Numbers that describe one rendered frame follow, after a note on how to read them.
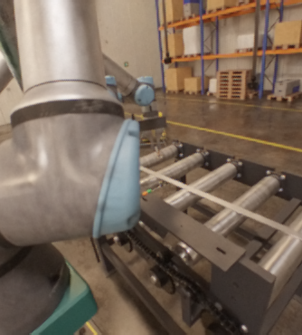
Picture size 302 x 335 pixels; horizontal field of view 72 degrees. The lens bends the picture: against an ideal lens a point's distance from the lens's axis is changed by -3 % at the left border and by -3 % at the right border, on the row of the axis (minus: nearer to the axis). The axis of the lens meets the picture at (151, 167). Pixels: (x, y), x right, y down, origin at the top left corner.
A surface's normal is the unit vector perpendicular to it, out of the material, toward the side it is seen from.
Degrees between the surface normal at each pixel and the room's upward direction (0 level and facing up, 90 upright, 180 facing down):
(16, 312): 72
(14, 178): 51
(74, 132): 66
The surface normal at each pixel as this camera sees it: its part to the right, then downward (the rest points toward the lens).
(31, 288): 0.80, -0.14
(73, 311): 0.72, 0.24
